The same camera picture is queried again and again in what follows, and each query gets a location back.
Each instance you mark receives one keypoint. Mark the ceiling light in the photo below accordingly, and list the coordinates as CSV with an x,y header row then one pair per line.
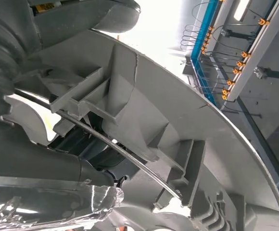
x,y
241,8

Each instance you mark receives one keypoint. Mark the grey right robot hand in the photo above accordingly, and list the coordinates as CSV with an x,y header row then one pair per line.
x,y
33,178

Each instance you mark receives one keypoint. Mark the blue overhead beam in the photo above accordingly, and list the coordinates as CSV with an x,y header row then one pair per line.
x,y
203,32

